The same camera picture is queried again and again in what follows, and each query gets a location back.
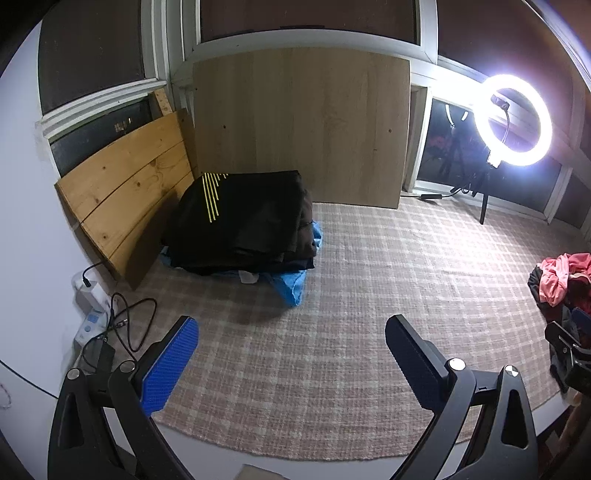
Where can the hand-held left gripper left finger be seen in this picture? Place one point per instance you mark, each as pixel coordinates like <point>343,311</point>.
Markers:
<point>170,369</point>

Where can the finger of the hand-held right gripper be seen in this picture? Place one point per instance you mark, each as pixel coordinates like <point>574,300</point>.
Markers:
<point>561,336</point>

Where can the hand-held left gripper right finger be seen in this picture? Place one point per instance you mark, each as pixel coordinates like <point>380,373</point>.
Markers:
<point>411,364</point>

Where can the pink garment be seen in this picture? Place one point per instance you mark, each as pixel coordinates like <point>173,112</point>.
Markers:
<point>554,277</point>

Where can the black charger brick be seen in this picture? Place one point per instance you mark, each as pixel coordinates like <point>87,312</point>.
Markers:
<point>98,353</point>

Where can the white power strip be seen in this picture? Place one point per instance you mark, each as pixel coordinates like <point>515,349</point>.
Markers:
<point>92,325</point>

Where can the plaid woven rug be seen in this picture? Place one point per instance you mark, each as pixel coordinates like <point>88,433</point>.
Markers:
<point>351,295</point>

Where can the white charger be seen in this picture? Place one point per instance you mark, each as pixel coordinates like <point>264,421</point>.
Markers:
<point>85,288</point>

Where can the white garment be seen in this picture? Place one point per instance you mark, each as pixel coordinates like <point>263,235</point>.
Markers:
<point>248,277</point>

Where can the light blue garment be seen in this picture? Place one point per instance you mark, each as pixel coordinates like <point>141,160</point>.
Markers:
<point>291,287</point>

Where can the navy garment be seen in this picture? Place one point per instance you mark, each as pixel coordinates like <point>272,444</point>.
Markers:
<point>277,266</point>

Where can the black tripod stand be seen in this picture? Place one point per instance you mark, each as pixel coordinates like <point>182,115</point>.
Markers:
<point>483,203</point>

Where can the black power adapter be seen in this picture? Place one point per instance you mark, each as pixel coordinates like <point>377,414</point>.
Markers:
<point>430,196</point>

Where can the brown garment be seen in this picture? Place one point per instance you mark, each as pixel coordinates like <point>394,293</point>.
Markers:
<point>308,226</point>

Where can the pine plank panel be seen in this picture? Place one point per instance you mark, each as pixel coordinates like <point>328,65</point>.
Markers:
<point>129,189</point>

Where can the black phone holder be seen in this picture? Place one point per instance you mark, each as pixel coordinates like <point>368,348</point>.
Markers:
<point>501,102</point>

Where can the large light wood board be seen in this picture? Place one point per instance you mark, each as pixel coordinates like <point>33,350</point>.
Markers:
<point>300,124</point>

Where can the narrow wooden strip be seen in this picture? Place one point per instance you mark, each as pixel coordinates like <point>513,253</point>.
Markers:
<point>163,100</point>

